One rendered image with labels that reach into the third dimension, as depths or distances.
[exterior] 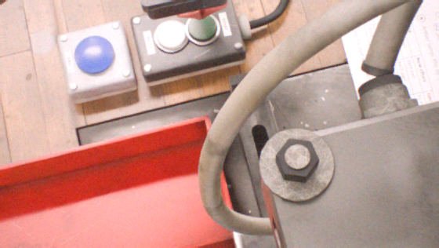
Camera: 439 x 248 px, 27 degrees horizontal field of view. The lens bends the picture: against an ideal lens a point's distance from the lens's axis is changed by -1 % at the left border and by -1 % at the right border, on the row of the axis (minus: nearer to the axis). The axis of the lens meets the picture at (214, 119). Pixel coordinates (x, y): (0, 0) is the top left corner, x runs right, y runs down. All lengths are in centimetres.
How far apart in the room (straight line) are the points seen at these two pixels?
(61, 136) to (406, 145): 69
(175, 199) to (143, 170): 4
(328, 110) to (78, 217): 27
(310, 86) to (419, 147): 66
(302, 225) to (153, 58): 67
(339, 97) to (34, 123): 31
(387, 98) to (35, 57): 72
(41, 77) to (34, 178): 11
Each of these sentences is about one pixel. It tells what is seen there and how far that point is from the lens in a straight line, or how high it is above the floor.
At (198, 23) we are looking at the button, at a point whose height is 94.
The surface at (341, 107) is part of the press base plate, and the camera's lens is 94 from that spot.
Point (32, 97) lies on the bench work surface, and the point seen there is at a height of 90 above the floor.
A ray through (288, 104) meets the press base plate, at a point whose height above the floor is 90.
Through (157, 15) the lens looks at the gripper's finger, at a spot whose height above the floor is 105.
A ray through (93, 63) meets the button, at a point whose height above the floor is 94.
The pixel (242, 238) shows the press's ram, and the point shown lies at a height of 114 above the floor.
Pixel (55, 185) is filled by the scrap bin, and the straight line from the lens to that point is 93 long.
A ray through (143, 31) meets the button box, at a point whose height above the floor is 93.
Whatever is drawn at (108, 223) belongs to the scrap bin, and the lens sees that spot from 91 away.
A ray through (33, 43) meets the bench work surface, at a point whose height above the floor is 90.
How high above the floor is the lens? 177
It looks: 70 degrees down
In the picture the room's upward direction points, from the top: 8 degrees counter-clockwise
